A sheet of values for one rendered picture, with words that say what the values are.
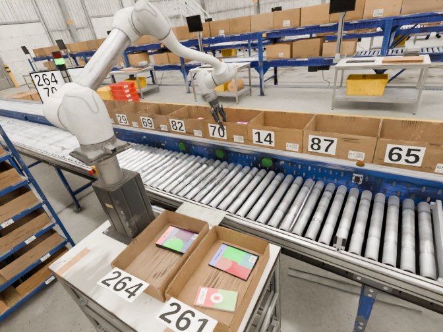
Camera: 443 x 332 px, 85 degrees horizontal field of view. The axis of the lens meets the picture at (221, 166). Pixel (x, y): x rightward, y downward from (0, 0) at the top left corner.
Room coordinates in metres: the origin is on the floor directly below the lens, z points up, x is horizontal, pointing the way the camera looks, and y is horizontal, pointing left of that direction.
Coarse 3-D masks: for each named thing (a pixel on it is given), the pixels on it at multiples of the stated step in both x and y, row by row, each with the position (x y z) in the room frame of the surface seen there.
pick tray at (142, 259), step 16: (160, 224) 1.00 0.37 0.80; (176, 224) 1.02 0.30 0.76; (192, 224) 0.96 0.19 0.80; (144, 240) 0.90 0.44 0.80; (128, 256) 0.81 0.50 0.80; (144, 256) 0.83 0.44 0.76; (160, 256) 0.82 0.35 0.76; (176, 256) 0.80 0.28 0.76; (128, 272) 0.75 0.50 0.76; (144, 272) 0.74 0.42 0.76; (160, 272) 0.73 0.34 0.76; (176, 272) 0.67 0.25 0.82; (160, 288) 0.59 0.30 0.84
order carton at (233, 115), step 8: (232, 112) 2.01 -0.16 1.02; (240, 112) 1.97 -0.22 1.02; (248, 112) 1.92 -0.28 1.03; (256, 112) 1.88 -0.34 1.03; (208, 120) 1.81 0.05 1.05; (232, 120) 2.02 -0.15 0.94; (240, 120) 1.97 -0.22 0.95; (248, 120) 1.93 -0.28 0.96; (208, 128) 1.82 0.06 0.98; (232, 128) 1.68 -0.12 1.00; (240, 128) 1.64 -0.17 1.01; (208, 136) 1.82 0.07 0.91; (232, 136) 1.69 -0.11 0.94; (248, 144) 1.61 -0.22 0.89
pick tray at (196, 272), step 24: (216, 240) 0.86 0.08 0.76; (240, 240) 0.81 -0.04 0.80; (264, 240) 0.74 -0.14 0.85; (192, 264) 0.71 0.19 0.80; (264, 264) 0.67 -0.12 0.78; (168, 288) 0.58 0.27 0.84; (192, 288) 0.63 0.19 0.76; (216, 288) 0.61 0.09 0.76; (240, 288) 0.60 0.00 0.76; (216, 312) 0.51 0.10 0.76; (240, 312) 0.47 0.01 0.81
